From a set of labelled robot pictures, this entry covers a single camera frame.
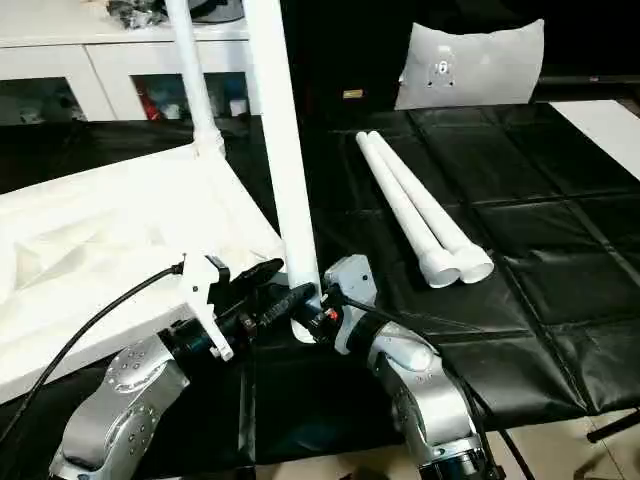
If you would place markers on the white plastic table leg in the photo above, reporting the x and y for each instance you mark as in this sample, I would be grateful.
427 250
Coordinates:
400 200
190 75
430 200
285 150

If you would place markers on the white plastic table top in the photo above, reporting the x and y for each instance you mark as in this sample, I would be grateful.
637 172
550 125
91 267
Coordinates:
100 225

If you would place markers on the small white box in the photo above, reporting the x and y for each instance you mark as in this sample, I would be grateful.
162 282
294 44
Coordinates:
237 106

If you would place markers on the red box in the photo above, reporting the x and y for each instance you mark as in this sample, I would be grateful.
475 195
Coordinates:
147 107

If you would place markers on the black work mat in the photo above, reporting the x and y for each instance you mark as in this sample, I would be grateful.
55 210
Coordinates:
525 275

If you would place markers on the grey bag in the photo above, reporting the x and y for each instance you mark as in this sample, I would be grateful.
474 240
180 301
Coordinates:
215 10

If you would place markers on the white cabinet with glass doors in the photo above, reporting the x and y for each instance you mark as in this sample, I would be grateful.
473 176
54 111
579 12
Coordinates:
75 65

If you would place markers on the black pole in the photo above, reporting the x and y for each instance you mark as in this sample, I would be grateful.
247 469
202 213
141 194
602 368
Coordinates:
615 422

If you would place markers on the white flat board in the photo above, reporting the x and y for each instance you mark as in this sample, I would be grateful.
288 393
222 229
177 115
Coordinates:
605 130

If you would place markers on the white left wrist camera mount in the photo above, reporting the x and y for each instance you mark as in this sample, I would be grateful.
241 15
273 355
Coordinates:
197 285

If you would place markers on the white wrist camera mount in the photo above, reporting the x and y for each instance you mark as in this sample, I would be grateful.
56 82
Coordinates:
197 285
355 280

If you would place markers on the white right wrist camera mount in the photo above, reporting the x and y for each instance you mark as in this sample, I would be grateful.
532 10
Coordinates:
355 280

